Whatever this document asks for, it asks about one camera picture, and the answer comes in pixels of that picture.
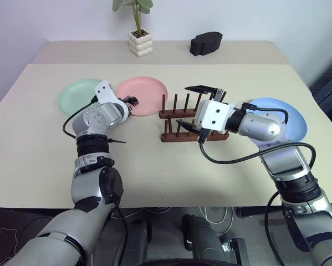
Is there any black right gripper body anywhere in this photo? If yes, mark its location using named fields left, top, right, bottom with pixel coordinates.
left=192, top=88, right=227, bottom=140

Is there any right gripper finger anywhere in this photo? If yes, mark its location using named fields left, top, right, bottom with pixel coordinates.
left=184, top=84, right=219, bottom=96
left=176, top=119, right=203, bottom=134

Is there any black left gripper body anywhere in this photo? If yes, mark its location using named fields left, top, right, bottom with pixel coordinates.
left=120, top=95, right=140, bottom=108

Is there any pink plate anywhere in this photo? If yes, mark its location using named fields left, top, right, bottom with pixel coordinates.
left=115, top=76, right=168, bottom=117

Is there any wooden dish rack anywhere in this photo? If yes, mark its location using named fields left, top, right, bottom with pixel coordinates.
left=158, top=91, right=230, bottom=143

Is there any black foam block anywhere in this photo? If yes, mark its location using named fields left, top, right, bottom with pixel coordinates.
left=190, top=30, right=223, bottom=57

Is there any green plate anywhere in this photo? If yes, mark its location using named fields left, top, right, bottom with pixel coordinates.
left=58, top=78, right=104, bottom=117

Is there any potted plant in white pot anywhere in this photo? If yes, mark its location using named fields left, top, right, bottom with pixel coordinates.
left=111, top=0, right=154, bottom=58

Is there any blue plate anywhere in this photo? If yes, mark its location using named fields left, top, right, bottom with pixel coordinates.
left=248, top=97, right=308, bottom=142

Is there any dark rounded shape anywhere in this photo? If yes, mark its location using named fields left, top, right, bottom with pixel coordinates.
left=124, top=217, right=153, bottom=266
left=181, top=214, right=231, bottom=263

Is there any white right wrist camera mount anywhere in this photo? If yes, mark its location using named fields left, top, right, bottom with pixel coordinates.
left=195, top=99, right=236, bottom=132

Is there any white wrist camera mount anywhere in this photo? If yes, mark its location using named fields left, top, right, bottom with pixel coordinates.
left=95, top=79, right=127, bottom=111
left=195, top=99, right=236, bottom=132

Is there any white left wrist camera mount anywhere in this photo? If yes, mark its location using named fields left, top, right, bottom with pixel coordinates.
left=95, top=79, right=127, bottom=111

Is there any white floor cable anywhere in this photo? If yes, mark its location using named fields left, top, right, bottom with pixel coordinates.
left=197, top=205, right=234, bottom=232

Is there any black metal bracket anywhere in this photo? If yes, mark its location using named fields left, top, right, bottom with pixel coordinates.
left=221, top=237, right=250, bottom=265

